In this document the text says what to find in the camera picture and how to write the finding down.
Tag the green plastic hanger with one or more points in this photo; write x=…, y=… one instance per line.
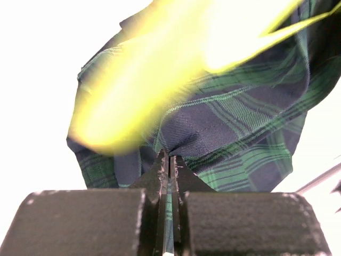
x=176, y=49

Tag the green plaid skirt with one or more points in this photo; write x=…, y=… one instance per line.
x=240, y=130

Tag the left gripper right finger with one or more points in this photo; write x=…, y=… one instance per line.
x=207, y=222

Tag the metal clothes rack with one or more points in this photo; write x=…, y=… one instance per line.
x=320, y=179

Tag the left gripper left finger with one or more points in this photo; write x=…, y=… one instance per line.
x=125, y=221

